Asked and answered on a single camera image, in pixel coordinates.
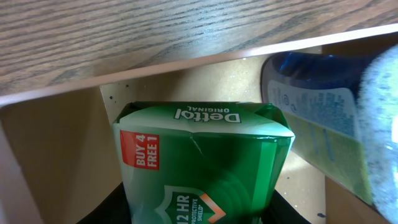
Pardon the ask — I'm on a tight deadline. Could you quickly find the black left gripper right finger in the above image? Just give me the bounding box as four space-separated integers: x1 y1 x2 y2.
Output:
264 190 310 224

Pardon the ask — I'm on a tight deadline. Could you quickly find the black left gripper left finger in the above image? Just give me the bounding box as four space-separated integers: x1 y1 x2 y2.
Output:
77 182 132 224

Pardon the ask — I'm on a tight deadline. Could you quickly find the green Dettol soap bar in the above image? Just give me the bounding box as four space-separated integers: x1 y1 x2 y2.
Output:
113 102 295 224

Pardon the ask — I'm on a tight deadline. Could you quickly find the clear foam soap pump bottle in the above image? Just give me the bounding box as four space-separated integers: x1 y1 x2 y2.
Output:
261 46 397 223

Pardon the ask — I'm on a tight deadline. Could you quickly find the pink open cardboard box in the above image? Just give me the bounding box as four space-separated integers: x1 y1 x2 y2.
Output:
1 24 397 223

